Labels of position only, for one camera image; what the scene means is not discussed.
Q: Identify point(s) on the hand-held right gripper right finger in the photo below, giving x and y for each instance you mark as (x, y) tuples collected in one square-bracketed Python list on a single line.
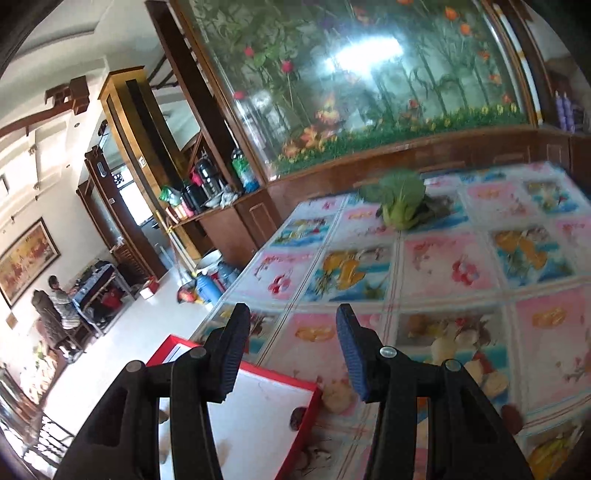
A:
[(353, 355)]

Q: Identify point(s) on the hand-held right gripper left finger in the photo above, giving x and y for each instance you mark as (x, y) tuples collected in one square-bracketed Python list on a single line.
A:
[(233, 350)]

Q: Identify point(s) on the beige pastry block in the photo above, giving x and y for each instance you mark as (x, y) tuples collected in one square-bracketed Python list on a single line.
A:
[(339, 394), (494, 383), (472, 370)]

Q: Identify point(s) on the red-rimmed white tray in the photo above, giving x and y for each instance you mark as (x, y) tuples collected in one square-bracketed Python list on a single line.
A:
[(258, 406)]

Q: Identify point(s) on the red jujube date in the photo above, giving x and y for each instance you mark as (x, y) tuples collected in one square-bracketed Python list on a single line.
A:
[(298, 417)]

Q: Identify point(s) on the brown longan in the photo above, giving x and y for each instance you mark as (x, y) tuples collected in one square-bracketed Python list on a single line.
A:
[(512, 417)]

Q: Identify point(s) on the blue thermos flask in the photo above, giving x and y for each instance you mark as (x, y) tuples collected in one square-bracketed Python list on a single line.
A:
[(205, 288), (226, 274)]

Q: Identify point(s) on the red dustpan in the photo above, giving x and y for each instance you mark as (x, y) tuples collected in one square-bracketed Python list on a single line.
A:
[(187, 295)]

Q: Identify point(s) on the white basin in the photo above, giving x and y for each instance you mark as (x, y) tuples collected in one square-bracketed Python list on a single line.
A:
[(210, 261)]

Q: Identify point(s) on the small cardboard box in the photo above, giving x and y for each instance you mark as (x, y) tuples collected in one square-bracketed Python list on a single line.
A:
[(150, 288)]

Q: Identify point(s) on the pink bottle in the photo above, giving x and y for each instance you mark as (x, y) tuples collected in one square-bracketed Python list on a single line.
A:
[(182, 211)]

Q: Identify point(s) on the white bowl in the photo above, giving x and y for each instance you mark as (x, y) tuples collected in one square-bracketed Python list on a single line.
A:
[(214, 201)]

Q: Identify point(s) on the small cloth covered table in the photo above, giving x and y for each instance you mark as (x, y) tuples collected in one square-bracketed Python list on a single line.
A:
[(94, 281)]

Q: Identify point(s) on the green bok choy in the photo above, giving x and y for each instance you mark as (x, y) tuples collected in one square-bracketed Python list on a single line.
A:
[(401, 205)]

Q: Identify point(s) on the black thermos jug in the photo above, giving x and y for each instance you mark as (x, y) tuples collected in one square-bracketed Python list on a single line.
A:
[(190, 197)]

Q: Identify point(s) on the green snack bag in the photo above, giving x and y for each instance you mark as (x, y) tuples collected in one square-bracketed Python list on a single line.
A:
[(168, 194)]

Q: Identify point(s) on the black coffee pot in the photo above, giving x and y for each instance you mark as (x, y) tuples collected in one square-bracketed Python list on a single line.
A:
[(208, 177)]

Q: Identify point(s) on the dark wooden chair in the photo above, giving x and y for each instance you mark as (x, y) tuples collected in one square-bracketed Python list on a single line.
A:
[(53, 330)]

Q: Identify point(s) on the green plastic bottle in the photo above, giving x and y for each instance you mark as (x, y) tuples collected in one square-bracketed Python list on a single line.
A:
[(242, 168)]

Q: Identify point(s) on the wooden sofa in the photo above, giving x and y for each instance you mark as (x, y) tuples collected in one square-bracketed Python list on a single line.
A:
[(27, 383)]

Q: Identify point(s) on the framed horse painting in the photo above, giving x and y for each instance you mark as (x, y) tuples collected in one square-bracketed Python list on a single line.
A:
[(27, 261)]

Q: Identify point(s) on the yellow wooden pillar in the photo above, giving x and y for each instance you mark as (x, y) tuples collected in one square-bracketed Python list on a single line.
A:
[(120, 138)]

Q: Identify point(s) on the dark wooden pillar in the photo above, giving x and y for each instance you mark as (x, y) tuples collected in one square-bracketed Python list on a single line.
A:
[(184, 69)]

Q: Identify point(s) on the glass artificial flower display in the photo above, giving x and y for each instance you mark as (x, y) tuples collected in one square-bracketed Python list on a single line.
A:
[(369, 69)]

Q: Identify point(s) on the wooden ceiling beam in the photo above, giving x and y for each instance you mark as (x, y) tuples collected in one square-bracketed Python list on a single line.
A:
[(69, 97)]

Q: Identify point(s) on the white rolled poster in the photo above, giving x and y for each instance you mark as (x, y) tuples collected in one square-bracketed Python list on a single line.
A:
[(521, 60)]

